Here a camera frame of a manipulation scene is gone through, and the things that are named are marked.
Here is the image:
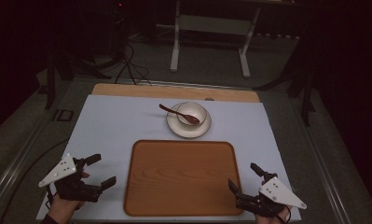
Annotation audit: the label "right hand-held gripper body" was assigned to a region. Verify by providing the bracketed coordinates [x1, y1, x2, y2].
[235, 172, 308, 218]

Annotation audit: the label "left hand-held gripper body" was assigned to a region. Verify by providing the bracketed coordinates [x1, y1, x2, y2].
[38, 154, 103, 203]

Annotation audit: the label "person's right hand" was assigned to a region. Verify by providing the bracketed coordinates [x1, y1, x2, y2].
[255, 207, 292, 224]

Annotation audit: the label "person's left hand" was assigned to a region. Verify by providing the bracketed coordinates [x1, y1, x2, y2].
[47, 194, 86, 224]

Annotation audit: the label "white table sheet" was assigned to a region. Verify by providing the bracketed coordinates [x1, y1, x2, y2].
[35, 94, 303, 222]

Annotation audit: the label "dark floor socket plate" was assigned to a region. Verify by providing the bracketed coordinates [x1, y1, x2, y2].
[51, 108, 75, 122]

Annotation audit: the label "wooden tray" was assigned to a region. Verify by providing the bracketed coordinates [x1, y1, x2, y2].
[123, 139, 244, 217]

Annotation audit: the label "white plate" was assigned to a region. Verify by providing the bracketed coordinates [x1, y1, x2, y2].
[166, 102, 212, 139]

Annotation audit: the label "dark wooden spoon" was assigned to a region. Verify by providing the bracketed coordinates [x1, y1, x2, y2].
[158, 103, 201, 125]

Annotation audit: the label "dark metal stand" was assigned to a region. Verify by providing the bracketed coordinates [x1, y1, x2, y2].
[253, 55, 317, 127]
[45, 46, 113, 110]

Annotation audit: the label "white bowl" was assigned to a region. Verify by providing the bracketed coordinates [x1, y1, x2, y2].
[176, 102, 208, 127]

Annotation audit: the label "white metal stand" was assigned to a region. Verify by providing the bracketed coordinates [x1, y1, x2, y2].
[170, 0, 262, 78]

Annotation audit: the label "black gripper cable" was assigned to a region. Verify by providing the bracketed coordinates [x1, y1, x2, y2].
[276, 204, 293, 224]
[46, 185, 56, 207]

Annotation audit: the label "black floor cable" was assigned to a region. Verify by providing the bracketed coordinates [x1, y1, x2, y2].
[0, 138, 70, 224]

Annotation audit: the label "metal floor rail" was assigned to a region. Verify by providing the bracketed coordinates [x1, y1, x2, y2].
[0, 106, 62, 216]
[287, 92, 354, 224]

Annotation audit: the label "black floor cables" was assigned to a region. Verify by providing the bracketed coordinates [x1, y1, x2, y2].
[114, 43, 153, 87]

